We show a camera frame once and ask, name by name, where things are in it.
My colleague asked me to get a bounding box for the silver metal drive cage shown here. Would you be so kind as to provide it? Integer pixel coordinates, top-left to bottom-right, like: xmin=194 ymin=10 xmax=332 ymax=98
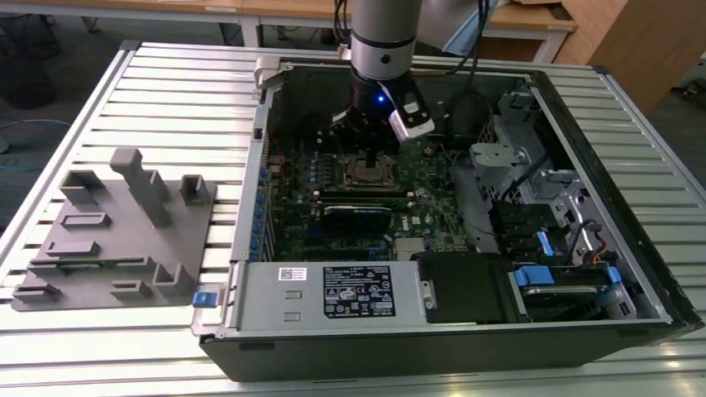
xmin=448 ymin=93 xmax=619 ymax=265

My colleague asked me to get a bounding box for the black office chair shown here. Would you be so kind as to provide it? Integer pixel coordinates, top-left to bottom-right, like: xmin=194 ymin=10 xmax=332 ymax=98
xmin=0 ymin=12 xmax=62 ymax=111

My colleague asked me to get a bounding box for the silver CPU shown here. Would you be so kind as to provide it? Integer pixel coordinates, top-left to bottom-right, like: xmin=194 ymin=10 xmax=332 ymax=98
xmin=352 ymin=164 xmax=386 ymax=182

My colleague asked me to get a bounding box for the coloured power wire bundle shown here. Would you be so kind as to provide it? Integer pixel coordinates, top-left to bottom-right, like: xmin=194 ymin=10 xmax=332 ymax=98
xmin=584 ymin=243 xmax=613 ymax=265

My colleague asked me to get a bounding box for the grey case latch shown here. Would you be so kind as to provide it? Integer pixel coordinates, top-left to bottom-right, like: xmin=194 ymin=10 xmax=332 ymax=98
xmin=253 ymin=56 xmax=282 ymax=90

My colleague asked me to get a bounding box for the wooden cabinet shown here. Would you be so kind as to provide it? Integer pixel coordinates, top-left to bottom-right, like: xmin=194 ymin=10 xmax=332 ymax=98
xmin=552 ymin=0 xmax=706 ymax=113

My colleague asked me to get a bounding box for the grey parts rack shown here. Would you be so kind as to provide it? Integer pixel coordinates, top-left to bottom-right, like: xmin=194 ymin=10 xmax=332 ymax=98
xmin=9 ymin=147 xmax=218 ymax=313

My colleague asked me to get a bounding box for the green motherboard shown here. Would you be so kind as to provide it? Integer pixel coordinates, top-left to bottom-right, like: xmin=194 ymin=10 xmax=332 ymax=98
xmin=264 ymin=136 xmax=480 ymax=264

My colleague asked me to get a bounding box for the blue floor cable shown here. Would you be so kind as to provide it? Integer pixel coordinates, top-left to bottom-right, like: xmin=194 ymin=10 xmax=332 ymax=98
xmin=0 ymin=117 xmax=73 ymax=175

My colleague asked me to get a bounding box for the black looped cable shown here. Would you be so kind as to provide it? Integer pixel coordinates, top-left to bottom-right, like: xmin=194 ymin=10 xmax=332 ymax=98
xmin=444 ymin=88 xmax=491 ymax=140

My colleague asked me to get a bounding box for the black graphics card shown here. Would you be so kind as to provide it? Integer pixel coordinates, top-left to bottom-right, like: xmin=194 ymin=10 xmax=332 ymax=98
xmin=321 ymin=203 xmax=393 ymax=237

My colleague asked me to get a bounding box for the green RAM stick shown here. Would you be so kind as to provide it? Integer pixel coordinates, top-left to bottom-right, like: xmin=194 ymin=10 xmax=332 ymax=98
xmin=54 ymin=258 xmax=122 ymax=272

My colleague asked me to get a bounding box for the CPU socket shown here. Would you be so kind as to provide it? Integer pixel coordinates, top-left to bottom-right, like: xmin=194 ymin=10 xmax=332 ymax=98
xmin=340 ymin=153 xmax=402 ymax=192

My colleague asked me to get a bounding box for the black open PC case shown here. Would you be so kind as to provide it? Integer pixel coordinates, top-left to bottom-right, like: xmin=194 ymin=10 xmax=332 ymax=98
xmin=189 ymin=55 xmax=706 ymax=384

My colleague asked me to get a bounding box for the grey power supply unit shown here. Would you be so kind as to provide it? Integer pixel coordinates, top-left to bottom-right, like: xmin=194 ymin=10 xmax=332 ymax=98
xmin=218 ymin=260 xmax=436 ymax=332

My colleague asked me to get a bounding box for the silver chipset heatsink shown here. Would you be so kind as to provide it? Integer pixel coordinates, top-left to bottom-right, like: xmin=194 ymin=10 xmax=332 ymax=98
xmin=393 ymin=237 xmax=430 ymax=254

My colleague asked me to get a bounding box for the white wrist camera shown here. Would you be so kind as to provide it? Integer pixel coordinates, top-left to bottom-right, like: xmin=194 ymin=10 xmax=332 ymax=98
xmin=386 ymin=93 xmax=437 ymax=142

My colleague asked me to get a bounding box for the hard disk in blue carrier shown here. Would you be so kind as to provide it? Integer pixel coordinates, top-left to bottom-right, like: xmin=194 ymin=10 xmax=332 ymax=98
xmin=509 ymin=264 xmax=627 ymax=322

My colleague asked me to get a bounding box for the wooden top desk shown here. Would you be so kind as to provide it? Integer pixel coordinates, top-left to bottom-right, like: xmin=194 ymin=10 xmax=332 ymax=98
xmin=241 ymin=0 xmax=579 ymax=64
xmin=0 ymin=0 xmax=260 ymax=49

